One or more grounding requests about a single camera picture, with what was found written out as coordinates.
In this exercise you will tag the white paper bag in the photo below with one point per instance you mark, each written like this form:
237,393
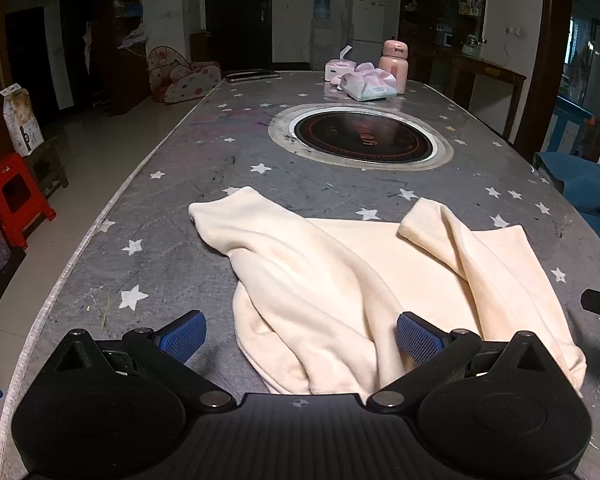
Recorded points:
24,120

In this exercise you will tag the cream sweater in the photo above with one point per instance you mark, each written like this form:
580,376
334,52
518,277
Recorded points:
330,270

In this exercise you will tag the dark wooden shelf cabinet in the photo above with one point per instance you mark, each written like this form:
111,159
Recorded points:
430,0

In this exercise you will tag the dark wooden door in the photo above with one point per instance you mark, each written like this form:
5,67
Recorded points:
237,15

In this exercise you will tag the wooden side table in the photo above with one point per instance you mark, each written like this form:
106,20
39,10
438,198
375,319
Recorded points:
480,70

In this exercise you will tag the white fridge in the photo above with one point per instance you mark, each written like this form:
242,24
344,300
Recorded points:
368,20

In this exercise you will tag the grey star-printed tablecloth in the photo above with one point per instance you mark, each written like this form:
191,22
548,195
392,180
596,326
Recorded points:
180,200

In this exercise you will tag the white wall socket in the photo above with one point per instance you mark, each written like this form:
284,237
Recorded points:
515,31

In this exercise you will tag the round built-in induction hob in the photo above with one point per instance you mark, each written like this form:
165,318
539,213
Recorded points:
360,135

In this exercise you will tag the blue wooden table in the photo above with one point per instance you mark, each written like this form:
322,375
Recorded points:
572,115

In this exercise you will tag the white water dispenser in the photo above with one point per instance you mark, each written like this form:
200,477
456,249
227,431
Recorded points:
322,42

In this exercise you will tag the small wooden bench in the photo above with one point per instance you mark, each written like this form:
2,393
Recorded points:
47,165

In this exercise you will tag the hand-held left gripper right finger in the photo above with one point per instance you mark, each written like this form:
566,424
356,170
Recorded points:
420,337

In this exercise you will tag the pink thermos bottle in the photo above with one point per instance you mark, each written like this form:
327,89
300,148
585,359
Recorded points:
394,65

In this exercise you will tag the blue water bottle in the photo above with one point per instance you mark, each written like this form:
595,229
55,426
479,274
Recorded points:
322,7

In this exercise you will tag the red plastic stool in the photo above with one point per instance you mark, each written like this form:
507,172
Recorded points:
10,195

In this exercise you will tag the pink wet wipes box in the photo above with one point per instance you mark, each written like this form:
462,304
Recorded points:
337,67

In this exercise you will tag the glass kettle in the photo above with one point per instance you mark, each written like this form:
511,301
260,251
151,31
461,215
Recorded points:
471,46

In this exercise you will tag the soft tissue pack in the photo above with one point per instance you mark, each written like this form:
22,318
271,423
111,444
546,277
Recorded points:
367,85

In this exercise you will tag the black phone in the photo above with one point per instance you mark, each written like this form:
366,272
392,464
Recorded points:
250,76

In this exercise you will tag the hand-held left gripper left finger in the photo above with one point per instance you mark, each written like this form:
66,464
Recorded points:
182,337

